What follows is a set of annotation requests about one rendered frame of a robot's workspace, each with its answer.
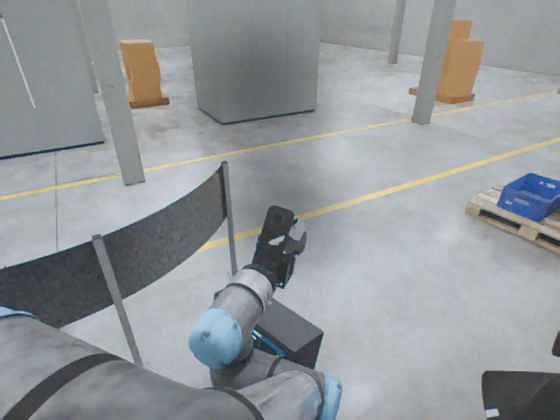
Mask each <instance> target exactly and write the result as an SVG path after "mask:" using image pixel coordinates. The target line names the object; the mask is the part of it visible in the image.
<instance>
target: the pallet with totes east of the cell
mask: <svg viewBox="0 0 560 420"><path fill-rule="evenodd" d="M508 183H509V182H507V181H503V182H501V183H500V184H499V185H495V186H493V187H492V189H489V190H487V191H485V192H484V194H483V193H480V194H478V195H477V198H476V197H474V198H472V199H471V200H468V203H467V206H466V208H465V212H464V213H465V214H467V215H469V216H473V217H476V218H478V219H480V220H482V221H484V222H486V223H488V224H492V225H494V226H496V227H498V228H499V229H501V230H504V231H507V232H510V233H512V234H513V235H516V236H518V237H520V238H522V239H526V240H528V241H530V242H532V243H534V244H537V245H539V246H542V247H544V248H546V249H549V250H550V251H552V252H555V253H558V254H560V247H559V246H555V245H553V244H550V243H549V242H547V241H544V240H542V239H541V238H539V236H540V234H541V233H543V234H545V235H548V236H550V237H552V238H556V239H558V240H560V230H558V228H559V225H560V208H558V209H557V210H556V211H555V212H553V213H552V214H551V215H549V216H548V217H546V218H545V219H543V221H542V222H540V223H536V222H534V221H532V220H529V219H528V218H525V217H523V216H519V215H516V214H514V213H512V212H509V211H507V210H505V209H502V208H498V207H497V206H496V204H497V201H498V200H499V196H500V193H501V190H502V188H503V187H502V186H504V185H507V184H508ZM484 209H485V210H487V211H489V212H492V213H493V214H496V215H498V216H502V217H505V218H506V219H509V220H511V221H513V222H515V223H520V224H521V225H522V226H521V228H520V230H517V229H515V228H513V227H511V226H509V225H506V224H505V223H500V222H499V221H496V220H494V219H492V218H490V217H488V216H484V215H483V212H484Z"/></svg>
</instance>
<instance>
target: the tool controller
mask: <svg viewBox="0 0 560 420"><path fill-rule="evenodd" d="M223 290H224V289H222V290H221V291H216V292H215V293H214V300H215V299H216V298H217V297H218V296H219V295H220V293H221V292H222V291H223ZM270 301H271V302H272V306H271V307H270V308H268V307H266V308H264V313H263V315H262V316H261V317H260V319H259V320H258V322H257V323H256V324H255V327H254V329H253V331H252V338H253V344H254V348H255V349H257V350H260V351H263V352H264V353H270V354H272V355H274V356H277V357H280V358H282V359H284V360H287V361H291V362H294V363H297V364H299V365H301V366H304V367H306V368H311V369H313V370H314V368H315V365H316V361H317V358H318V354H319V351H320V347H321V341H322V338H323V334H324V331H322V330H321V329H320V328H318V327H317V326H315V325H314V324H313V323H310V322H309V321H307V320H306V319H305V318H304V317H302V316H299V315H298V314H297V313H296V312H294V311H293V310H291V309H290V308H288V307H286V306H285V305H283V304H282V303H280V301H278V300H275V299H273V298H272V300H270Z"/></svg>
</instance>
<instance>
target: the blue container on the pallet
mask: <svg viewBox="0 0 560 420"><path fill-rule="evenodd" d="M541 182H542V185H541V184H540V183H541ZM547 184H550V185H555V188H552V187H550V186H547ZM502 187H503V188H502V190H501V193H500V196H499V200H498V201H497V204H496V206H497V207H498V208H502V209H505V210H507V211H509V212H512V213H514V214H516V215H519V216H523V217H525V218H528V219H529V220H532V221H534V222H536V223H540V222H542V221H543V219H545V218H546V217H548V216H549V215H551V214H552V213H553V212H555V211H556V210H557V209H558V208H560V181H559V180H556V179H553V178H550V177H544V176H542V175H538V174H535V173H533V172H528V173H526V174H524V175H522V176H521V177H517V178H515V179H514V180H513V181H511V182H509V183H508V184H507V185H504V186H502Z"/></svg>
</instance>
